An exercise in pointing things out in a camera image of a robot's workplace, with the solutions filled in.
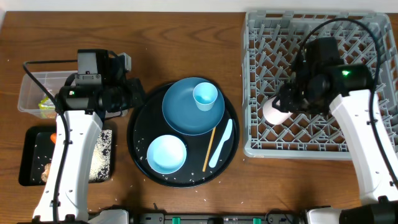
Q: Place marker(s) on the orange carrot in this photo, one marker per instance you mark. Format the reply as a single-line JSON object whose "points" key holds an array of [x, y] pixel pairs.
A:
{"points": [[53, 137]]}

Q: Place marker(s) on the light blue bowl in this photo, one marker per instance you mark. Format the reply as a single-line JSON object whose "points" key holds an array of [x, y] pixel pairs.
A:
{"points": [[166, 154]]}

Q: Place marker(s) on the black rectangular tray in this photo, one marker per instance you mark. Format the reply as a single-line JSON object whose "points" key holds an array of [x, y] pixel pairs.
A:
{"points": [[38, 151]]}

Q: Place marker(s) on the brown walnut-like food scrap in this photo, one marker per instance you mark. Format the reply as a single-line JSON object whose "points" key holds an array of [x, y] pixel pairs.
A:
{"points": [[45, 174]]}

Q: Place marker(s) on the yellow green wrapper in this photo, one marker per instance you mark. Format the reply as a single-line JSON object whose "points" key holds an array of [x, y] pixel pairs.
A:
{"points": [[47, 109]]}

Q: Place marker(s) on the black rail with green clips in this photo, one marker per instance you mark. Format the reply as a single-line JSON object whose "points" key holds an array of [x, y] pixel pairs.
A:
{"points": [[268, 218]]}

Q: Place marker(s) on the black round tray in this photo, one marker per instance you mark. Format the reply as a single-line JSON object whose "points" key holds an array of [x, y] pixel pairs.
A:
{"points": [[147, 123]]}

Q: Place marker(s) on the grey dishwasher rack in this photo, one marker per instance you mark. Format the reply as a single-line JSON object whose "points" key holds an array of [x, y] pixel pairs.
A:
{"points": [[270, 42]]}

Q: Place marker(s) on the light blue plastic cup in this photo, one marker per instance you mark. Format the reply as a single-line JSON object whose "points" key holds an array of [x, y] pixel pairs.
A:
{"points": [[205, 95]]}

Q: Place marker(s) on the wooden chopstick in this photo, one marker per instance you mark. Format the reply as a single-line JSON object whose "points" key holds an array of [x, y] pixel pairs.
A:
{"points": [[209, 149]]}

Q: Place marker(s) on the pink plastic cup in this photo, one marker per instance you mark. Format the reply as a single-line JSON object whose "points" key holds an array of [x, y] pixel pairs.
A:
{"points": [[273, 115]]}

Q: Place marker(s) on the dark blue round plate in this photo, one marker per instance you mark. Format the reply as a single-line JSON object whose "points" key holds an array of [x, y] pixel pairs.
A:
{"points": [[180, 108]]}

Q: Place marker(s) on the white rice pile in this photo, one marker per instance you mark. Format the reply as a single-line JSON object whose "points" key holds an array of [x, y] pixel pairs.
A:
{"points": [[101, 160]]}

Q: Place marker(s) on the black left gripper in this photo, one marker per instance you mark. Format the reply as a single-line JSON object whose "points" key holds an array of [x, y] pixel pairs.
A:
{"points": [[139, 92]]}

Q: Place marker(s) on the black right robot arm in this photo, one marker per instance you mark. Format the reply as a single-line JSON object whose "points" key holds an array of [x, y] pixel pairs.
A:
{"points": [[325, 84]]}

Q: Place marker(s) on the light blue plastic knife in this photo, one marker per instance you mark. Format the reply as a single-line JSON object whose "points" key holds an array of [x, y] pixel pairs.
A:
{"points": [[226, 135]]}

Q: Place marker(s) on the clear plastic bin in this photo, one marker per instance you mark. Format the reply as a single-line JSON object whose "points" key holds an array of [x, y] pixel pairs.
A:
{"points": [[31, 94]]}

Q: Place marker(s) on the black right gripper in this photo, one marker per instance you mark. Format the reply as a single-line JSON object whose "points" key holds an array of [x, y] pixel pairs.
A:
{"points": [[286, 98]]}

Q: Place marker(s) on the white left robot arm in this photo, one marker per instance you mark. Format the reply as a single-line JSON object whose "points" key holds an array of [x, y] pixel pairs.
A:
{"points": [[99, 87]]}

